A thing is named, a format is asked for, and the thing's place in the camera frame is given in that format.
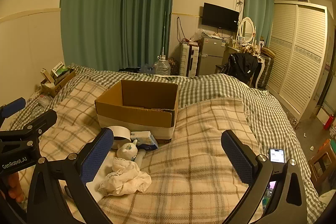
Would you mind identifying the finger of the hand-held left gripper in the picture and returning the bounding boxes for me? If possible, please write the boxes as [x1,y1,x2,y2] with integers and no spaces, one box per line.
[0,97,27,132]
[0,109,58,147]

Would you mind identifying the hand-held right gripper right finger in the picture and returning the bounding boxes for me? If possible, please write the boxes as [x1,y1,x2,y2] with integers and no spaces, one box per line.
[221,130,309,224]

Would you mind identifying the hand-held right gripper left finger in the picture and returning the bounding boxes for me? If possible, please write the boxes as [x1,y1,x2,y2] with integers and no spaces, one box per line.
[26,127,114,224]

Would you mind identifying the white round container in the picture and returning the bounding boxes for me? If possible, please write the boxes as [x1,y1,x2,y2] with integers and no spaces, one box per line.
[116,140,138,161]

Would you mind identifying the white tape roll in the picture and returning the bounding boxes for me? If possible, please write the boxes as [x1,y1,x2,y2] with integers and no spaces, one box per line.
[108,126,133,149]

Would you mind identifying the white lace cloth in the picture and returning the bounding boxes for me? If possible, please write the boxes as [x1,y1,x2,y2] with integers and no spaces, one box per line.
[98,157,152,197]

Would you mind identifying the blue tissue pack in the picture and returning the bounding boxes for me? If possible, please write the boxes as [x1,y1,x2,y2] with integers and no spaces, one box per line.
[130,131,159,152]

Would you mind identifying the brown cardboard box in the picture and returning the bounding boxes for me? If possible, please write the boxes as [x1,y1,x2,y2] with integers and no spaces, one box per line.
[94,80,179,141]

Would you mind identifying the person's left hand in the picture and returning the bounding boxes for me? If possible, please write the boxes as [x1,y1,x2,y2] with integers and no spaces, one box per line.
[0,172,28,203]

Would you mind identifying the small open cardboard box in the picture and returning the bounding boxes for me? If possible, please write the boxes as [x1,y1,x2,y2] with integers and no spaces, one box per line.
[40,68,76,98]

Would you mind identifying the smartphone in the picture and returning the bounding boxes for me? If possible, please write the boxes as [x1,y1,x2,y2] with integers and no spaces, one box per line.
[269,148,286,164]

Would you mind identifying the green and white booklet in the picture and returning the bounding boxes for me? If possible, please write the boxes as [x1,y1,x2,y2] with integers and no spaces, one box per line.
[51,61,69,77]

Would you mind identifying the green checkered bedsheet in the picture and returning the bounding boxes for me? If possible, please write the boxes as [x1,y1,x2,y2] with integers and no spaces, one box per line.
[8,64,326,224]

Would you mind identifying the wooden stool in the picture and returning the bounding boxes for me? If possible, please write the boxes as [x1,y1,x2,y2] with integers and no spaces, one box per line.
[308,145,336,188]

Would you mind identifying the orange plastic object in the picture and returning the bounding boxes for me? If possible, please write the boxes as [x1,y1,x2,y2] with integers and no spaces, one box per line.
[319,139,332,159]

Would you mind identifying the brown checked suitcase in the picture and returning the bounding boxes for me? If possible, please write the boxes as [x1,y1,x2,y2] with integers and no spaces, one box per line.
[259,55,275,89]

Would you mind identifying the black jacket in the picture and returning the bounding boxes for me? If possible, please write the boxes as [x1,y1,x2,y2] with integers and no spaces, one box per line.
[227,52,259,84]

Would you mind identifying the dark chair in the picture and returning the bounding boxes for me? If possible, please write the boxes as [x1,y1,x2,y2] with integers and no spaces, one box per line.
[215,64,229,75]

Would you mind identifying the red fire extinguisher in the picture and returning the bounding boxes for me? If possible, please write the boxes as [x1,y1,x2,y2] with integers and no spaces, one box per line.
[323,114,335,130]

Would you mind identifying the silver fridge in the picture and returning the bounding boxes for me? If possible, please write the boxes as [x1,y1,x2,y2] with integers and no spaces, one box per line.
[197,35,229,76]

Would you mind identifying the large clear water jug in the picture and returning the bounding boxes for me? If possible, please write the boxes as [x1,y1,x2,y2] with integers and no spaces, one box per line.
[153,55,172,75]

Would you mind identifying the flat brown box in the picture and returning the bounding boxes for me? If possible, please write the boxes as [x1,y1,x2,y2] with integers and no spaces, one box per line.
[261,47,276,58]

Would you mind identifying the white suitcase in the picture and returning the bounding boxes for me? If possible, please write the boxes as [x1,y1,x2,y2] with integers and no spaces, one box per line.
[180,43,200,77]

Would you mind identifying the dark patterned bag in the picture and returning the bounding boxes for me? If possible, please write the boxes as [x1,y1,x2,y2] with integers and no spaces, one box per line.
[168,57,181,75]

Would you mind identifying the wide green curtain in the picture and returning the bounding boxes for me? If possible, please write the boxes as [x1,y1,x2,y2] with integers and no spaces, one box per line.
[60,0,125,72]

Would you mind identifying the white louvered wardrobe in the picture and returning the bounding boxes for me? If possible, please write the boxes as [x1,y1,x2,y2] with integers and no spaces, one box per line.
[265,1,334,121]

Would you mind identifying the clear plastic bag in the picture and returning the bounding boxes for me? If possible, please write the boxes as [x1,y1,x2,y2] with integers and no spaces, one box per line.
[190,28,208,42]

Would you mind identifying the white oval mirror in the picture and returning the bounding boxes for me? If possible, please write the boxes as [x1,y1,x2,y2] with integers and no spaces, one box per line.
[238,17,256,45]

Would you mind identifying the white mop pole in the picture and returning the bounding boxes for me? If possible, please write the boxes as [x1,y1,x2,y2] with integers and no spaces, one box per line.
[161,11,168,59]

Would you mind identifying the dark green curtain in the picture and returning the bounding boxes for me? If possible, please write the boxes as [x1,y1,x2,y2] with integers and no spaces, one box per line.
[119,0,176,73]

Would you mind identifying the light green curtain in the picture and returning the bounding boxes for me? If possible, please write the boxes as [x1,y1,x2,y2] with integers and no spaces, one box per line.
[243,0,276,47]

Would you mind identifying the hanging wall cables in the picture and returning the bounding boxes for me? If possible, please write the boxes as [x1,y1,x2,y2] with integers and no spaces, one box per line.
[176,17,188,43]

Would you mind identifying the black wall television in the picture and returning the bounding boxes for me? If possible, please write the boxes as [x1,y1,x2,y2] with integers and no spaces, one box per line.
[202,3,240,32]

